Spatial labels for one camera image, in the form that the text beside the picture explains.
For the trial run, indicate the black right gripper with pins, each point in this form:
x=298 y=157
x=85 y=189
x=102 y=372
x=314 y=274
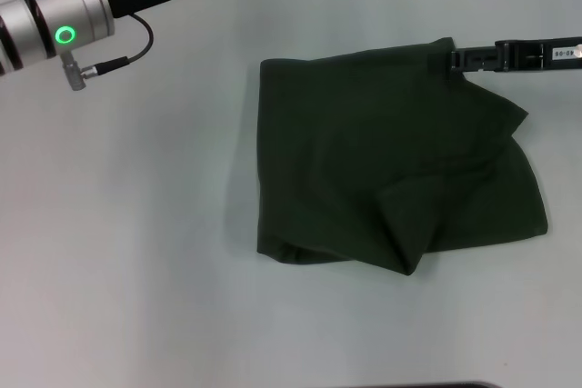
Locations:
x=541 y=54

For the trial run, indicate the dark green printed t-shirt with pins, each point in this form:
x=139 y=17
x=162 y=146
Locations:
x=386 y=156

